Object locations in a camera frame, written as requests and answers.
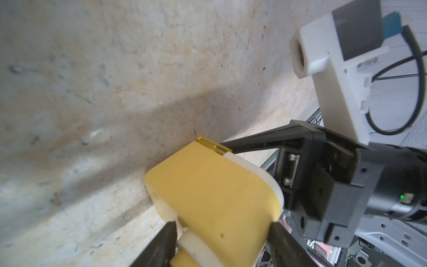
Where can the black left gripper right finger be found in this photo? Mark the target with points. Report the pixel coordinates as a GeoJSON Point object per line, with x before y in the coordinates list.
{"type": "Point", "coordinates": [285, 250]}

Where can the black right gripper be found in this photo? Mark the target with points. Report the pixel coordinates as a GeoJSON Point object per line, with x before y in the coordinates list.
{"type": "Point", "coordinates": [327, 179]}

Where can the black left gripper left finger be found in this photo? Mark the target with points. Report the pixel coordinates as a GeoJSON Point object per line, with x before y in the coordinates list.
{"type": "Point", "coordinates": [160, 250]}

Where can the yellow sharpener bottom row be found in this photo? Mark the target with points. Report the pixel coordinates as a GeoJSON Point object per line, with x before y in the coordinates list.
{"type": "Point", "coordinates": [225, 205]}

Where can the yellow transparent tray bottom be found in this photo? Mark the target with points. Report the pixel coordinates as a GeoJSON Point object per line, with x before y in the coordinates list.
{"type": "Point", "coordinates": [218, 148]}

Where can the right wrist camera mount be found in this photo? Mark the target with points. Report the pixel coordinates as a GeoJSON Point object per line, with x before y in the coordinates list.
{"type": "Point", "coordinates": [330, 50]}

